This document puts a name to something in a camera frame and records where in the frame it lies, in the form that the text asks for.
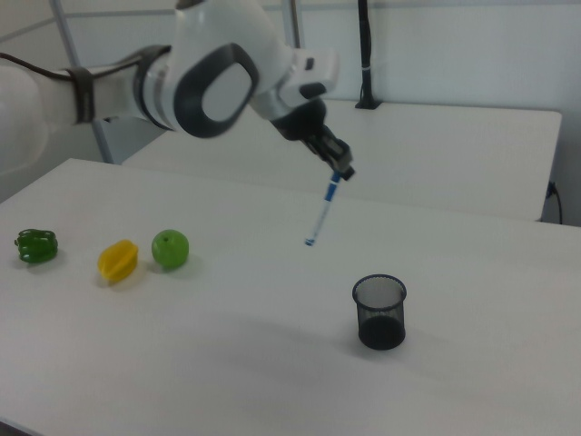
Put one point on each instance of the green toy apple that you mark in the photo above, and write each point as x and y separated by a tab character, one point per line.
170	249

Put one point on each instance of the black mesh pen holder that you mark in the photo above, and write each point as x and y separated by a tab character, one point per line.
380	324

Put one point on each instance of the black camera stand pole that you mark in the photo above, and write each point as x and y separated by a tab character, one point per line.
365	50

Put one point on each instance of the white marker pen blue cap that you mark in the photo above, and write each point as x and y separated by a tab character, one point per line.
324	208

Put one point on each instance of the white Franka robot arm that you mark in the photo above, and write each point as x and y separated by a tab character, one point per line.
213	50

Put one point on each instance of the yellow toy starfruit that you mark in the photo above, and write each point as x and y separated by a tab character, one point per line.
118	261

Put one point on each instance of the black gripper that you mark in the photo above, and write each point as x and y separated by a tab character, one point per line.
302	120

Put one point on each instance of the green toy bell pepper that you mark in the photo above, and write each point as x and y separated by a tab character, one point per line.
37	246

